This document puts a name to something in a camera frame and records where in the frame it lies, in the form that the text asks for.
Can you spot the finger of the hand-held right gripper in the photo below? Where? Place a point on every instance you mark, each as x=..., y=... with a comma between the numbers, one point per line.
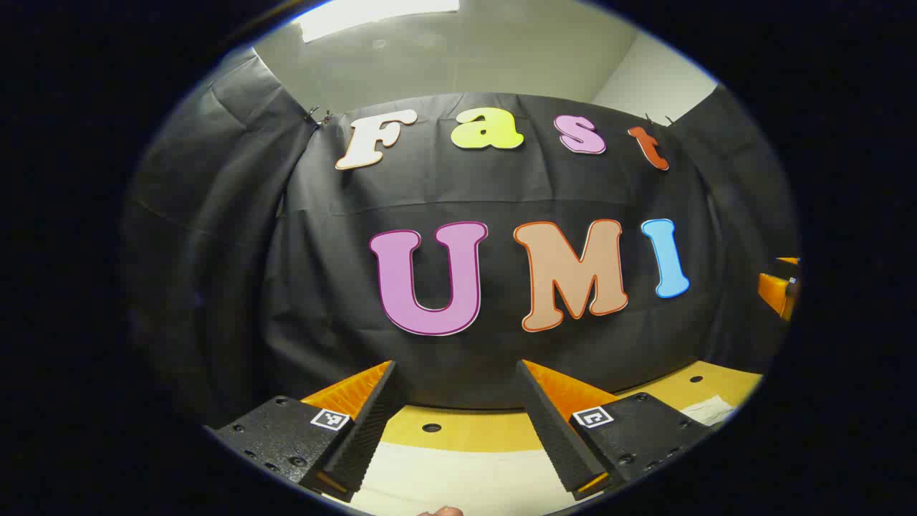
x=772, y=290

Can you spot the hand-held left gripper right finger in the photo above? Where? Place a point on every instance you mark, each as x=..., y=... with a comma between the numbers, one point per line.
x=551, y=430

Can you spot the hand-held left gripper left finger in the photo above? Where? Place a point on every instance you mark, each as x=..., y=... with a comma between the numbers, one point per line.
x=369, y=423

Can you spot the small metal clip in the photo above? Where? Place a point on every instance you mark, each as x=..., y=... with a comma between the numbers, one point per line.
x=313, y=114
x=648, y=119

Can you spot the black backdrop cloth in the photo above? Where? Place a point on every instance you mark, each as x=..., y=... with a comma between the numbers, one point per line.
x=501, y=193

